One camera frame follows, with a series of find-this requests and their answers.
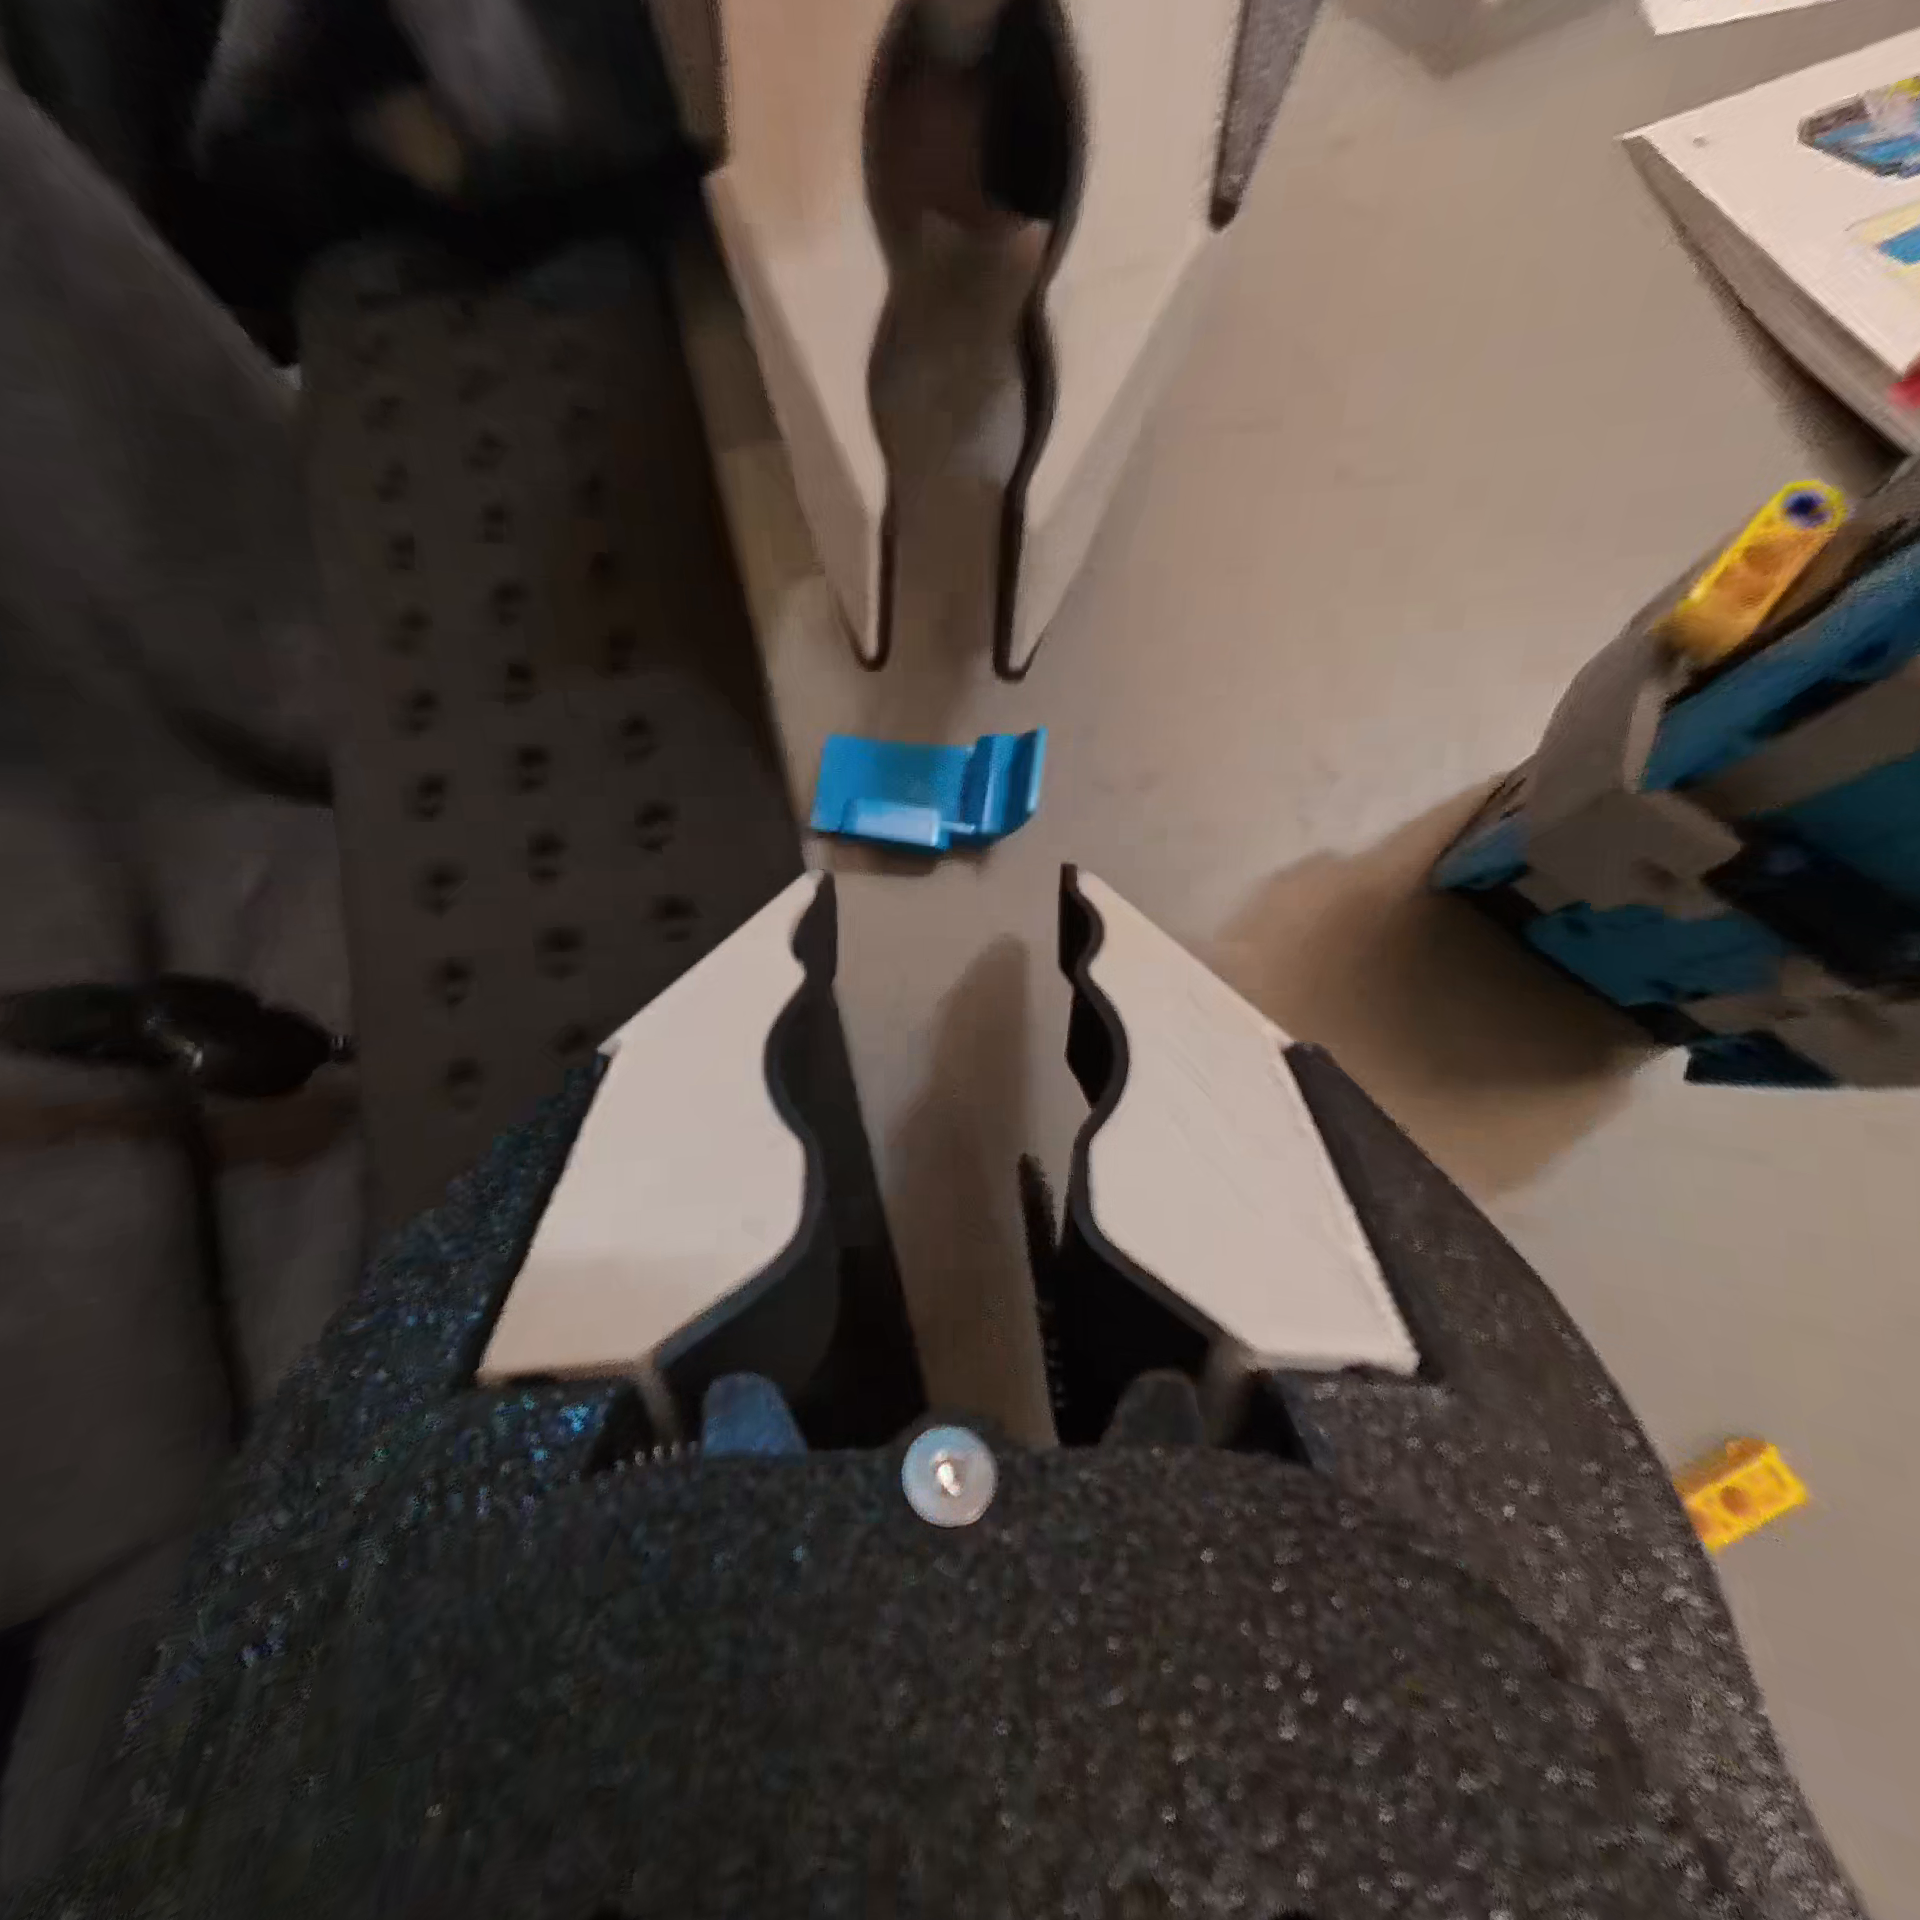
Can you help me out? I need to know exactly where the blue toy panel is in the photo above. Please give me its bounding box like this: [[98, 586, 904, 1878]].
[[806, 728, 1048, 855]]

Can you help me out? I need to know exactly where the black perforated board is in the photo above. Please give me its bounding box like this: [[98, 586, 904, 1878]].
[[292, 241, 812, 1248]]

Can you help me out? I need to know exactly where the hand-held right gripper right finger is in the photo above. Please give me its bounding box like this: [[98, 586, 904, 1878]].
[[1055, 867, 1423, 1377]]

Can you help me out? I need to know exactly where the yellow toy brick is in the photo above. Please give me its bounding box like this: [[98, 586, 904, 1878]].
[[1670, 1438, 1809, 1555]]

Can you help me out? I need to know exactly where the grey blue toy brick model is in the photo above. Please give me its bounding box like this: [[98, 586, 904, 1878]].
[[1423, 450, 1920, 1092]]

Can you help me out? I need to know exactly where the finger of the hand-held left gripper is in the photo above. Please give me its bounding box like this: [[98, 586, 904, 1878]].
[[701, 0, 904, 672], [991, 0, 1250, 681]]

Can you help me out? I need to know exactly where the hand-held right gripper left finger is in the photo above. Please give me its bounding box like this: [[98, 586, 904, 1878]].
[[478, 873, 840, 1391]]

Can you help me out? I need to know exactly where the instruction booklet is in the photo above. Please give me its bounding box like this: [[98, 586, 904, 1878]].
[[1621, 31, 1920, 459]]

